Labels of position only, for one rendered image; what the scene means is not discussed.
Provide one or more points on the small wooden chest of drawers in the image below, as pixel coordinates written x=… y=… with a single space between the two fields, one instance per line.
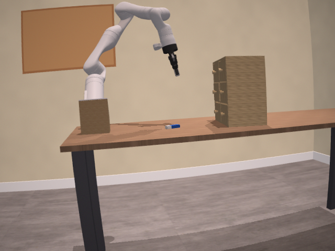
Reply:
x=246 y=91

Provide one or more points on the brown wooden drawer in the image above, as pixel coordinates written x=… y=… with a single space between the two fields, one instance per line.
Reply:
x=223 y=92
x=224 y=113
x=222 y=69
x=216 y=91
x=217 y=111
x=215 y=72

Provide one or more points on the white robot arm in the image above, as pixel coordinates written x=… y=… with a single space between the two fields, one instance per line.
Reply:
x=94 y=84

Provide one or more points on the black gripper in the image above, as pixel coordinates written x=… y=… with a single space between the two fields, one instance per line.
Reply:
x=170 y=49

